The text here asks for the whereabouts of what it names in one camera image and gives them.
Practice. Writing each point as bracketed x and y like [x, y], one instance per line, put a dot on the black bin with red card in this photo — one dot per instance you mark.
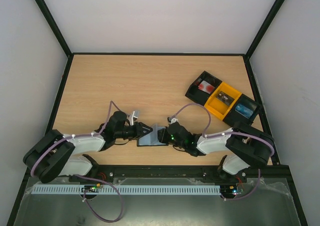
[198, 96]

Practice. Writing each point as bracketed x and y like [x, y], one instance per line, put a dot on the blue card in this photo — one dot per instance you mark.
[244, 111]

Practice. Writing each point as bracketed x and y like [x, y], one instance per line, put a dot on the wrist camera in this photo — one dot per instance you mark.
[133, 117]
[172, 119]

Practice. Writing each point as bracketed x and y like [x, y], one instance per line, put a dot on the red white card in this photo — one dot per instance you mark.
[206, 87]

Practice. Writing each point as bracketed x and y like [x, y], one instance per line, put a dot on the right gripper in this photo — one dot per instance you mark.
[162, 135]

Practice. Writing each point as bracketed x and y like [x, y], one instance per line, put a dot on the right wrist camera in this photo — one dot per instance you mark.
[172, 119]

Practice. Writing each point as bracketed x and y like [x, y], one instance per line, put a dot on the black leather card holder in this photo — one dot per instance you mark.
[151, 139]

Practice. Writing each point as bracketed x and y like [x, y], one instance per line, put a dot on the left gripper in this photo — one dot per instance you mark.
[138, 130]

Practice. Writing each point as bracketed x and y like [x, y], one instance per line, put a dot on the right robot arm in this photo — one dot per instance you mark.
[249, 147]

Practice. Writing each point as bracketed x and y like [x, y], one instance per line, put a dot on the black card in yellow bin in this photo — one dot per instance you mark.
[225, 98]

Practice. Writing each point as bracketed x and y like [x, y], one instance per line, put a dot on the grey slotted cable duct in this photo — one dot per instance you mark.
[64, 189]

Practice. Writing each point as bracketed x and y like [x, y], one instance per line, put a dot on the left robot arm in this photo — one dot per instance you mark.
[58, 154]

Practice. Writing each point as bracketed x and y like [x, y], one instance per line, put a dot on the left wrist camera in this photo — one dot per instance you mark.
[133, 117]

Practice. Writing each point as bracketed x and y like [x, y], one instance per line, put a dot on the yellow bin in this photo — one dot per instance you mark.
[221, 101]

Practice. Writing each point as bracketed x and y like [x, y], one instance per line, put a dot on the black bin with blue card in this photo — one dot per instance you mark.
[233, 116]

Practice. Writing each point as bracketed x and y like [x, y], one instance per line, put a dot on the metal tray sheet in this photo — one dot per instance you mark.
[258, 202]

